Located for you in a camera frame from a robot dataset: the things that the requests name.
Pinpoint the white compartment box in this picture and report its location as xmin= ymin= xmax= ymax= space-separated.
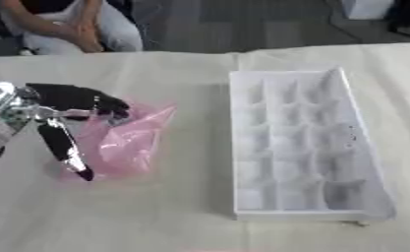
xmin=228 ymin=65 xmax=399 ymax=222

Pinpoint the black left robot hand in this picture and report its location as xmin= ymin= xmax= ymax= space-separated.
xmin=17 ymin=82 xmax=133 ymax=182

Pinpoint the white cabinet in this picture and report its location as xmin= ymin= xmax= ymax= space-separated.
xmin=338 ymin=0 xmax=397 ymax=21

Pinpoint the person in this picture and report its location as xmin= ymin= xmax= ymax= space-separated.
xmin=0 ymin=0 xmax=145 ymax=56

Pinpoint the pink plastic bag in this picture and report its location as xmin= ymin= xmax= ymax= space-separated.
xmin=60 ymin=101 xmax=179 ymax=182

